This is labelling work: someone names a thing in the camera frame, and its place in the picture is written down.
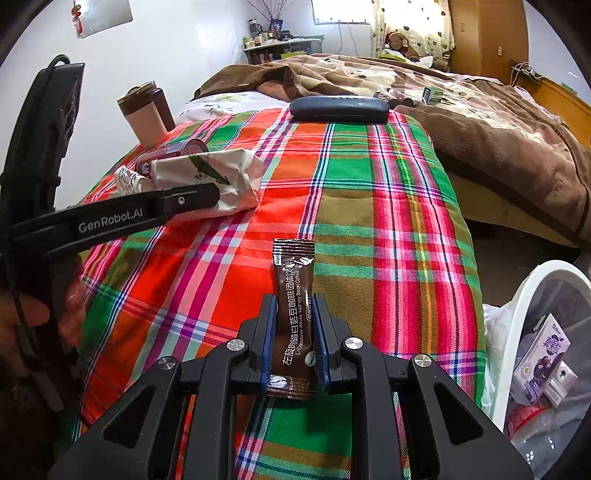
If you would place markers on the spotted curtain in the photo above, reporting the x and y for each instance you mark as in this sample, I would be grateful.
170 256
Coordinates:
429 27

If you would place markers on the group of bottles and jars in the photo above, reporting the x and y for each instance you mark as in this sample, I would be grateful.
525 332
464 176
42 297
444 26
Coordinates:
263 37

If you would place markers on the brown blanket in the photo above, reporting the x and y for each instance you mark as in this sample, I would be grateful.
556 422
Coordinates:
508 152

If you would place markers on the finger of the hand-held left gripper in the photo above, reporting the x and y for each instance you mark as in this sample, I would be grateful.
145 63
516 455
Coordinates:
194 198

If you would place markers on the white floral bed sheet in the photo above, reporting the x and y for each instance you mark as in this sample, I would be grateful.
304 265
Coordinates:
221 104

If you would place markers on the window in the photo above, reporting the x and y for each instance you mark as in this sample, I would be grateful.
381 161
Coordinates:
341 11

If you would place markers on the white patterned drink carton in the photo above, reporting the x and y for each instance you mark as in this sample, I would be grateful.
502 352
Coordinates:
129 181

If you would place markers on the white leaf-print paper packet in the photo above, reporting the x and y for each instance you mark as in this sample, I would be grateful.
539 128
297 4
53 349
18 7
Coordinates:
231 180

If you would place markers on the clear red-label plastic bottle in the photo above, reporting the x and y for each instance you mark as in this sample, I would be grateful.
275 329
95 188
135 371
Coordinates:
554 438

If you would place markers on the small green box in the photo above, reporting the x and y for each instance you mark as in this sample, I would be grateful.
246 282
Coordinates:
433 95

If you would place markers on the dark blue glasses case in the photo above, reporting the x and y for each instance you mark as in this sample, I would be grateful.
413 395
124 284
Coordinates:
339 110

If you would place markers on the brown coffee sachet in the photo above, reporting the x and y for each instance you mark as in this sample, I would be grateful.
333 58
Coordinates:
293 300

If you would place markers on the wall hanging with red tassel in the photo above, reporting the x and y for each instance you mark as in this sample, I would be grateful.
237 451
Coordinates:
106 11

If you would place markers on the wooden wardrobe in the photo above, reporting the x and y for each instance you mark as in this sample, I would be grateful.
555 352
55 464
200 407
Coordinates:
489 32

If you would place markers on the purple milk carton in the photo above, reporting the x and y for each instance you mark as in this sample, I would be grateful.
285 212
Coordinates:
545 355

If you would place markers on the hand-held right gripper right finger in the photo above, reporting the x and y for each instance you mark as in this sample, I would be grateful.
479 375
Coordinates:
323 341

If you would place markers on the colourful plaid cloth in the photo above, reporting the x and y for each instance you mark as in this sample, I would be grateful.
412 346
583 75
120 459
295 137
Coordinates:
369 207

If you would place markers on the bare decorative branches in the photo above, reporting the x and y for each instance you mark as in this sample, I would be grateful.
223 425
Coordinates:
268 9

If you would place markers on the cluttered desk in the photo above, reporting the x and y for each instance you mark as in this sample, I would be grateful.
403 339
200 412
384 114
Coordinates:
295 48

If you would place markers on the wooden headboard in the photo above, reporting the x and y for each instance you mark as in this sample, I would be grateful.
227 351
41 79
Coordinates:
568 110

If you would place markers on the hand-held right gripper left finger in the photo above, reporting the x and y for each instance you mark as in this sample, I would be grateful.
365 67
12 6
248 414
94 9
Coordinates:
268 341

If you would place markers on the person's left hand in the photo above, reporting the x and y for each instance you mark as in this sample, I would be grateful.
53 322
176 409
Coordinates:
76 304

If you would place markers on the small red drink can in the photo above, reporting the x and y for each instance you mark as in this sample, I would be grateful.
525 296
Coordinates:
180 150

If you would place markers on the white waste bin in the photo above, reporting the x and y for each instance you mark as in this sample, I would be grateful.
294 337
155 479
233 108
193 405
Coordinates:
521 295

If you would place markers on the beige mug with brown lid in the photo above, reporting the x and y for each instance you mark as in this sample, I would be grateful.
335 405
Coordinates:
145 124

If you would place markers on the brown teddy bear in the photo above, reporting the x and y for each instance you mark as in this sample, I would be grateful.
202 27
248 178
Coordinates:
397 41

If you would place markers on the white plastic bin liner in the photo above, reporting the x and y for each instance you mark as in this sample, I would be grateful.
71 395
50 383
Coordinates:
496 332

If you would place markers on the white power strip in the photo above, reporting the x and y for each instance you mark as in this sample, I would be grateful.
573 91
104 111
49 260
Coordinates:
524 70

